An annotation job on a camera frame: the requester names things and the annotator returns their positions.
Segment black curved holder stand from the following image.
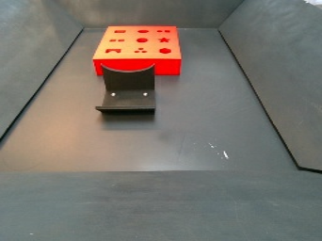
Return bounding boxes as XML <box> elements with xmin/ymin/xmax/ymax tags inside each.
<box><xmin>96</xmin><ymin>65</ymin><xmax>156</xmax><ymax>113</ymax></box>

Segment red shape-sorter block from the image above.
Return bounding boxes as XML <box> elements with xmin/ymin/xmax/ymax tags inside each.
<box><xmin>92</xmin><ymin>25</ymin><xmax>182</xmax><ymax>75</ymax></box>

